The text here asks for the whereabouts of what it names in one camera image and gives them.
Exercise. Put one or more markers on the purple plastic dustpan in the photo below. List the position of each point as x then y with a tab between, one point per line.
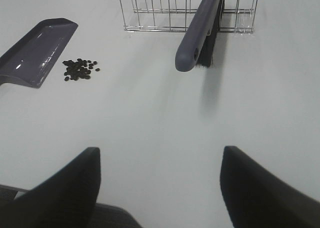
29	61

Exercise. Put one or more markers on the pile of coffee beans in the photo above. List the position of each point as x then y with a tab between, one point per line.
80	69

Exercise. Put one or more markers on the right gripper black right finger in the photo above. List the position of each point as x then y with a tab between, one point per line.
255	198

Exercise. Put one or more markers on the chrome wire rack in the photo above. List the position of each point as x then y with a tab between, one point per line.
175	16

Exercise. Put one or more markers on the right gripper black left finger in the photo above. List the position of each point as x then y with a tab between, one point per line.
65	200

